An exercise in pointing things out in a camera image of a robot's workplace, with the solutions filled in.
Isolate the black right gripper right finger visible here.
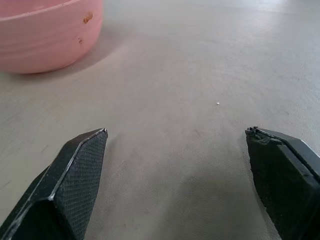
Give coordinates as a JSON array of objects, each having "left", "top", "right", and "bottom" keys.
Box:
[{"left": 244, "top": 126, "right": 320, "bottom": 240}]

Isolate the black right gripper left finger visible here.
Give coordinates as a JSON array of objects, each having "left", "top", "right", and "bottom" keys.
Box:
[{"left": 0, "top": 128, "right": 109, "bottom": 240}]

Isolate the pink bowl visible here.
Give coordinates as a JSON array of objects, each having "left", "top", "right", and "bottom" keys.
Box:
[{"left": 0, "top": 0, "right": 105, "bottom": 75}]

